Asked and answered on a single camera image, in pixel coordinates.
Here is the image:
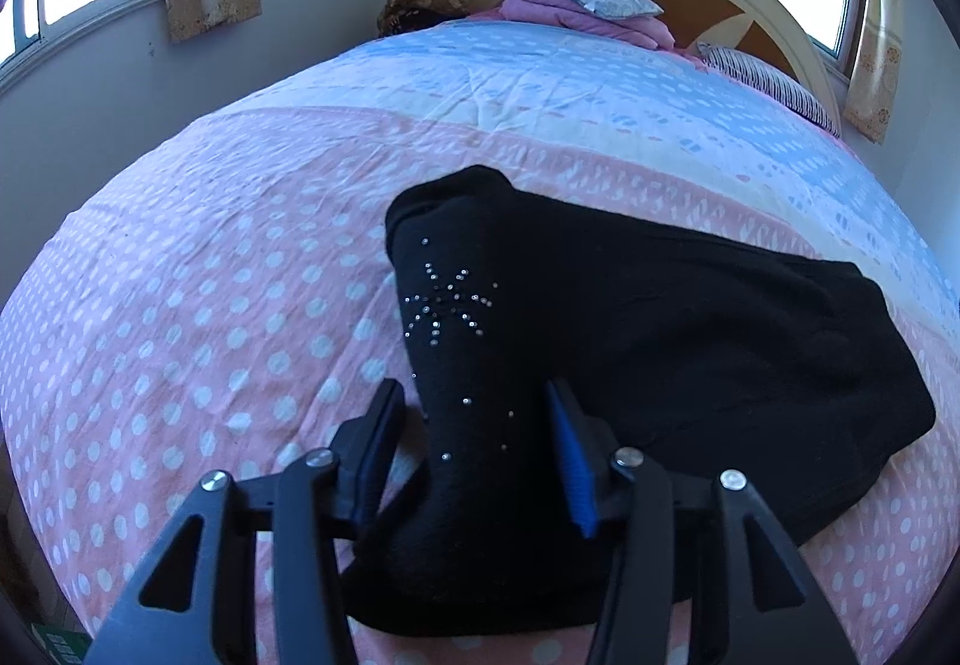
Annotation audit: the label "folded pink blanket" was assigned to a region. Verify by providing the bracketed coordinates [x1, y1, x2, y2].
[470, 0, 675, 51]

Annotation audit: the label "brown patterned bag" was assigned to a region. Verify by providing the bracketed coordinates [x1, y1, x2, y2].
[377, 0, 469, 38]

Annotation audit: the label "beige curtain right of headboard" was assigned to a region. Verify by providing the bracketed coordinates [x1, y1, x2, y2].
[843, 0, 905, 144]

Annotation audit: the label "striped pillow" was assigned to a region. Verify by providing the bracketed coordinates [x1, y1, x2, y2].
[693, 41, 841, 137]

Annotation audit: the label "pink polka dot bedspread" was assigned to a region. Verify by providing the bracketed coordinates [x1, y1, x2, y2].
[2, 20, 958, 663]

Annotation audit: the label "black knit pants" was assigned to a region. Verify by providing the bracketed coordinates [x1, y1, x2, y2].
[343, 167, 935, 637]

